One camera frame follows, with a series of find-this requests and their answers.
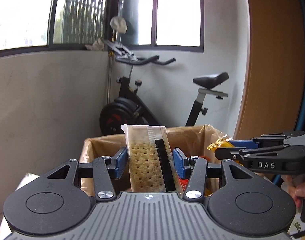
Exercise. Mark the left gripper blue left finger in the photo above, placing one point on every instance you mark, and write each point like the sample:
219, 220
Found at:
105, 169

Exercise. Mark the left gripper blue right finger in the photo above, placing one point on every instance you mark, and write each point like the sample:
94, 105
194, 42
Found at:
190, 196

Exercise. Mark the cracker pack clear wrapper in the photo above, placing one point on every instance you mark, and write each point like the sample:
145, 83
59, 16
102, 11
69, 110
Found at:
151, 164

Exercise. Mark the wooden door panel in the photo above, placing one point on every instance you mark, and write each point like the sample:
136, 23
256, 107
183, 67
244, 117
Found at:
253, 118

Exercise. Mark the black exercise bike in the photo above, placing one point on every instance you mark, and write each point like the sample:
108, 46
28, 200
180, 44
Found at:
128, 108

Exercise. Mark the brown cardboard box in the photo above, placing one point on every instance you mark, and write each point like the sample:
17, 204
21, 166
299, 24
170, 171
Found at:
192, 140

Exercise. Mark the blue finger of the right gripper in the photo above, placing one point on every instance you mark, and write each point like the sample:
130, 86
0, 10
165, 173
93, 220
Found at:
244, 143
232, 153

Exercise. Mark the small yellow snack packet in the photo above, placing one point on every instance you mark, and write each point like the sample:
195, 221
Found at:
220, 143

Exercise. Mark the white cloth on pole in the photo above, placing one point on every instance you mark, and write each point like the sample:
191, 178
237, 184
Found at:
118, 24

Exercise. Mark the person right hand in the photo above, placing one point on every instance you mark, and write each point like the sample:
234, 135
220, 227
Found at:
296, 192

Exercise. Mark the orange red snack bag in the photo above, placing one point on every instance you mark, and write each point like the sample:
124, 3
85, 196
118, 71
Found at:
192, 172

